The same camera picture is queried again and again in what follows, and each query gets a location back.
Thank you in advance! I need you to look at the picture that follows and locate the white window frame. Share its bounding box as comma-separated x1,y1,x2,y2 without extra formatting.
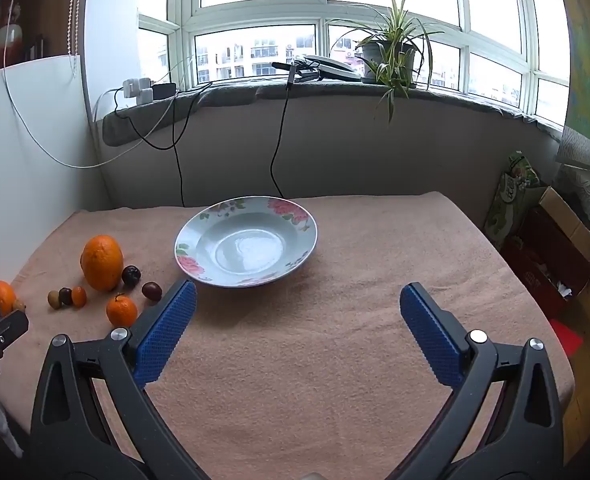
138,0,573,128

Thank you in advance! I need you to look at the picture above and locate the medium round orange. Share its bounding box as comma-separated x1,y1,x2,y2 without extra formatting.
0,280,17,317

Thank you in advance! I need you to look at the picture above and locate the white blind cord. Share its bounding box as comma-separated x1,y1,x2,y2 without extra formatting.
72,0,84,78

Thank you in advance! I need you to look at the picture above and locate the red wall picture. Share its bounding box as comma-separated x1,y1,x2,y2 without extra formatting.
0,0,51,73

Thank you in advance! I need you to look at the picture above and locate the large orange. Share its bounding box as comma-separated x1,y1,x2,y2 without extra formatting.
80,235,125,292

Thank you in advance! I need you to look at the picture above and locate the grey plant pot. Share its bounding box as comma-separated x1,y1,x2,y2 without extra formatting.
360,42,418,86

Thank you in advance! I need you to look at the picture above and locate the white cable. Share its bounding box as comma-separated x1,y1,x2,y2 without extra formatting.
2,0,198,170

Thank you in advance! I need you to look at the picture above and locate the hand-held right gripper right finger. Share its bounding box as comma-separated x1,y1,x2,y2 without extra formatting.
399,282,566,480

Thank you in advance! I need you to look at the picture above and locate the green printed bag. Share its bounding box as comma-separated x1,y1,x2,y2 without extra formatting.
485,152,546,251

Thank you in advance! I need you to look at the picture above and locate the red paper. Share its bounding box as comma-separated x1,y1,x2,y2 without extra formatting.
550,317,583,358

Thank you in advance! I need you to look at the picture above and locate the black charger cable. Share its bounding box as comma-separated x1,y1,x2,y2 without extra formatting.
112,82,213,208

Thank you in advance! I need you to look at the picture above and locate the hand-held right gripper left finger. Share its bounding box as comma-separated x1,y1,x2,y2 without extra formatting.
29,279,211,480

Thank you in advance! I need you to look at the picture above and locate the white bowl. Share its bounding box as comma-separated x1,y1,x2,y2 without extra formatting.
175,196,319,289

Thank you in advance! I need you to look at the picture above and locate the pink blanket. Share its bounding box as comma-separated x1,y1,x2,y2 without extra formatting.
0,191,576,466

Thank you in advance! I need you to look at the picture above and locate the black adapter cable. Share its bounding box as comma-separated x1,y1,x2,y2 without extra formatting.
270,87,293,198

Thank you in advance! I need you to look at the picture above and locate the mandarin with stem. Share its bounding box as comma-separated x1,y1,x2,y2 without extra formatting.
106,293,139,327

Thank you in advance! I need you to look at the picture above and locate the green yellow painting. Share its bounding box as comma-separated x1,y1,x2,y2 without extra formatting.
550,0,590,173

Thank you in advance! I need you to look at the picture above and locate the white flat device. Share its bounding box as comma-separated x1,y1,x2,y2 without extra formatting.
305,54,363,81

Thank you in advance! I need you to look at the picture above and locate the brown cardboard box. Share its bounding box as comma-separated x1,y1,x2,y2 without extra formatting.
502,187,590,318

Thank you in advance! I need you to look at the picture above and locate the spider plant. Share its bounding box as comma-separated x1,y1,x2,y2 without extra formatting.
327,0,446,126

